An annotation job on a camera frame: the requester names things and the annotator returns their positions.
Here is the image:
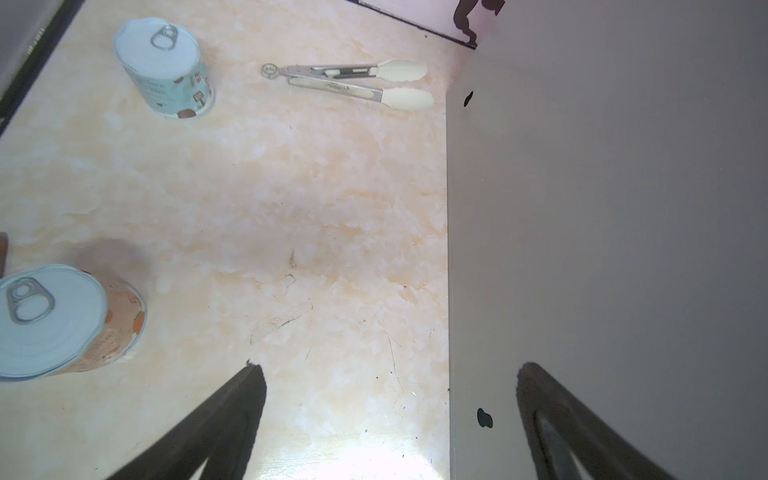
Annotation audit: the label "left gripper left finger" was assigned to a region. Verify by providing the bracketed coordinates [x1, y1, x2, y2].
[111, 362, 267, 479]

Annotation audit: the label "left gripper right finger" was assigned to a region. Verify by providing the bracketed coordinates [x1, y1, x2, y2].
[516, 362, 672, 479]

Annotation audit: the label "brown short can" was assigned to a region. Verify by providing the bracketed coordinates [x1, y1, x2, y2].
[1, 264, 147, 383]

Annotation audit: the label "light teal short can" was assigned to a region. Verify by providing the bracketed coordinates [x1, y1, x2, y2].
[113, 18, 216, 120]

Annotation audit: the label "grey metal cabinet counter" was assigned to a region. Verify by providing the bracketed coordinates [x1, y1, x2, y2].
[447, 1, 767, 479]

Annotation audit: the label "brown wooden knife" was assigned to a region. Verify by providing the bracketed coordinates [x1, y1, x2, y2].
[0, 232, 9, 278]

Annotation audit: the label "metal tongs cream tips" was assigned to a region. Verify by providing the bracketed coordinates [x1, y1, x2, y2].
[260, 58, 436, 112]

